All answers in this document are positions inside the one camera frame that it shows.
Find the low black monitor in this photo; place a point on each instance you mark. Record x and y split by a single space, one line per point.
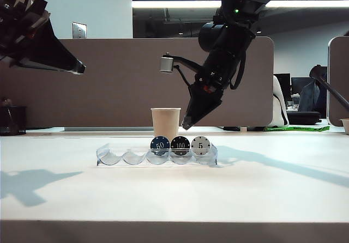
298 84

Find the blue 50 poker chip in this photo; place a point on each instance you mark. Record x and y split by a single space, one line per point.
160 145

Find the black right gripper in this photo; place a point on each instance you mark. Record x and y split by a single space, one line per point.
218 68

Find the tall black monitor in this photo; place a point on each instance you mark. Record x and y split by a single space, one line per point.
285 85

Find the beige paper bowl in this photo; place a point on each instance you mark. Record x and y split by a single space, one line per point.
345 126

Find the white office chair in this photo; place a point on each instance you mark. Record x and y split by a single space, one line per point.
278 109

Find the wide brown desk divider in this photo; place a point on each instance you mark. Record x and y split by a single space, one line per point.
122 90

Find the green tape strip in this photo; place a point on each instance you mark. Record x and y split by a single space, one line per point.
297 128

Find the black diagonal pole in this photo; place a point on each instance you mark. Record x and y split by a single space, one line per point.
335 93

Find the metal wall switch plate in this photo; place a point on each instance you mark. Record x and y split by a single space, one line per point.
79 30

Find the clear plastic chip tray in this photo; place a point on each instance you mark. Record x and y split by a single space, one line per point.
114 161

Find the white 5 poker chip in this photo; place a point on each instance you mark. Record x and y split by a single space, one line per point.
201 145

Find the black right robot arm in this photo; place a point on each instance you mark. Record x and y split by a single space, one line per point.
234 36

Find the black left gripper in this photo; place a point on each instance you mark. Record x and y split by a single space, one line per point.
19 22

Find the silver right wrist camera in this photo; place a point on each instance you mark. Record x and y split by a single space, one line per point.
167 63

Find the black 100 poker chip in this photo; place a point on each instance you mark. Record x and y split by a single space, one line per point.
180 146

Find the black mesh pen holder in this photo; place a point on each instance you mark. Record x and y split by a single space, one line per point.
13 120

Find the seated person in blue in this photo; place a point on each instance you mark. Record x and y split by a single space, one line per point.
310 96

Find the narrow brown desk divider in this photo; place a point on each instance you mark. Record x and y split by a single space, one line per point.
339 57

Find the small white block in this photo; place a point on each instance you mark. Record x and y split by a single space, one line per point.
243 129

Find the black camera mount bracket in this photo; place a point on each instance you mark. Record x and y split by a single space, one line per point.
188 62

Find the brown paper cup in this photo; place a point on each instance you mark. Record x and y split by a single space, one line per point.
165 123

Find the black cushion bag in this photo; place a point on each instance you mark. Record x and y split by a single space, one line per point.
302 117

